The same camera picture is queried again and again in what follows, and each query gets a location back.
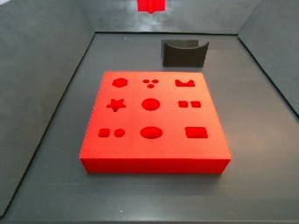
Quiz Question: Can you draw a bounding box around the red star object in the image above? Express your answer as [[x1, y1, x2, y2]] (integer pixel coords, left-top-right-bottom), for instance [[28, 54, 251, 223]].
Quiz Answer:
[[136, 0, 165, 14]]

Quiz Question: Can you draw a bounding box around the dark grey curved holder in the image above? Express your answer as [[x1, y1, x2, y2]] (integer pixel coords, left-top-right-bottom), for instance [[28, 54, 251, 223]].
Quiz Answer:
[[161, 39, 209, 67]]

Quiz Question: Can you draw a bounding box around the red shape sorter block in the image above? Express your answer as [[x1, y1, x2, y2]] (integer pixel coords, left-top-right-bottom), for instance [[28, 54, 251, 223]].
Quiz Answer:
[[78, 72, 231, 174]]

